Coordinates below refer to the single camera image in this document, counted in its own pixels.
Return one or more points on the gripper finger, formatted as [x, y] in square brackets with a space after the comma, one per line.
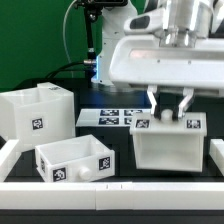
[188, 96]
[151, 91]

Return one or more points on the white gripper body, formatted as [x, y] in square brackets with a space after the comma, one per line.
[138, 61]

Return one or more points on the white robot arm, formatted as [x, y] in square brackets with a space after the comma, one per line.
[174, 46]

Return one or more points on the white drawer with knob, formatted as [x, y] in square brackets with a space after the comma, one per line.
[80, 159]

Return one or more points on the large white drawer cabinet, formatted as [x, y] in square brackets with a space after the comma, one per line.
[37, 115]

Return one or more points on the white marker tag board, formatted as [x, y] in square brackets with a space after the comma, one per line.
[107, 117]

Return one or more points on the white right rail block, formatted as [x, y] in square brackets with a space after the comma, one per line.
[217, 153]

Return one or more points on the white rail block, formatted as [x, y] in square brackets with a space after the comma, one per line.
[217, 153]
[9, 154]

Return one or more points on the black camera stand pole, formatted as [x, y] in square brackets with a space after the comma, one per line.
[92, 10]

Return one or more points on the white front rail bar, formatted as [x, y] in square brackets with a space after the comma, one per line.
[112, 196]

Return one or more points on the white left rail block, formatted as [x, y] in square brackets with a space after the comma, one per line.
[9, 154]

